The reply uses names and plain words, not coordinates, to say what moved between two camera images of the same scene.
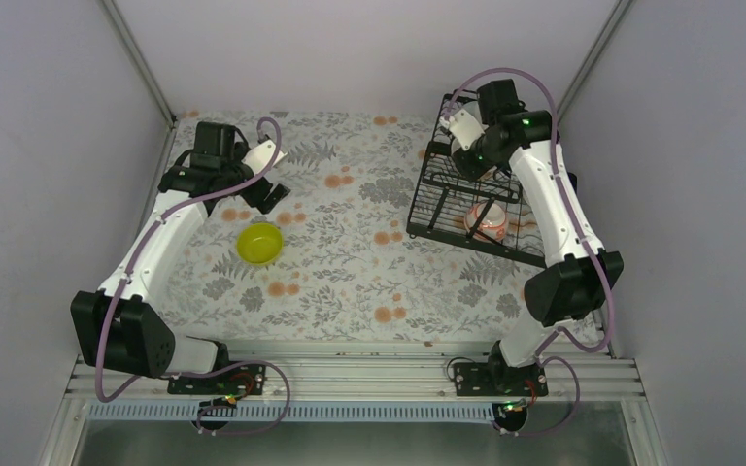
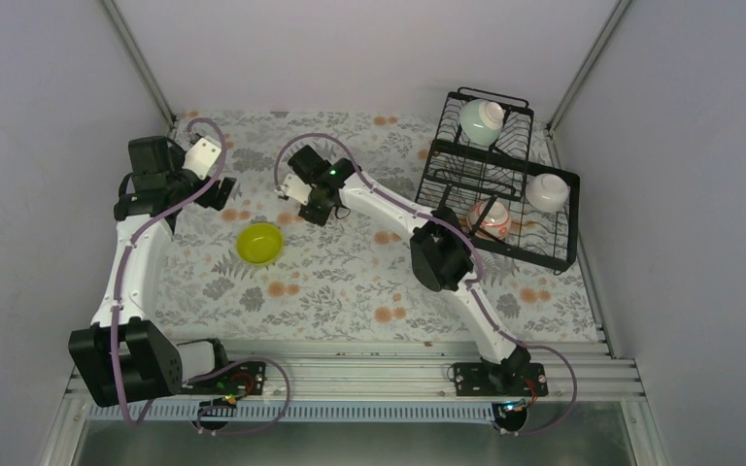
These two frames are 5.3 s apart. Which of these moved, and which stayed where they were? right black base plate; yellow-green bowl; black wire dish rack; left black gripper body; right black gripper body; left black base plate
Moved: right black gripper body; left black gripper body
Stayed: left black base plate; yellow-green bowl; black wire dish rack; right black base plate
